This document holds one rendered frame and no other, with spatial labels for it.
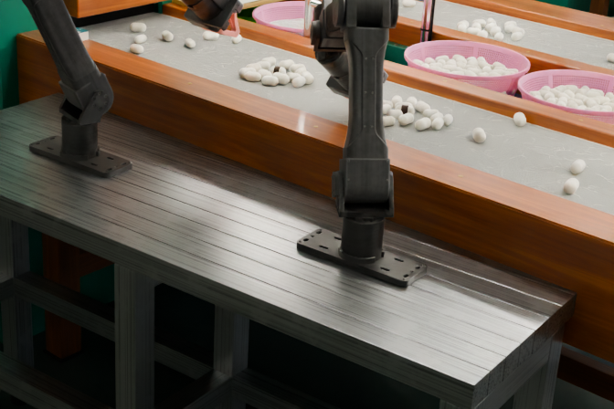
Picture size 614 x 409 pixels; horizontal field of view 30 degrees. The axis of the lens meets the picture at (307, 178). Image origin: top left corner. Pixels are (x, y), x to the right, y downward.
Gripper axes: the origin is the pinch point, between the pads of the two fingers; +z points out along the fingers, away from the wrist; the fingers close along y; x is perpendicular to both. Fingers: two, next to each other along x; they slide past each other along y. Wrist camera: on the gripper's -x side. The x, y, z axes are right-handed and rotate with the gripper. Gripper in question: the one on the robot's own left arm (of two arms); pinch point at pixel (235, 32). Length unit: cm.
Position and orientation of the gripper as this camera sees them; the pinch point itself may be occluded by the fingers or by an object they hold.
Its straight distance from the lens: 222.6
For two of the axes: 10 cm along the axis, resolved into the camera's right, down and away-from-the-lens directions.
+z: 4.6, 4.0, 7.9
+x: -4.7, 8.7, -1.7
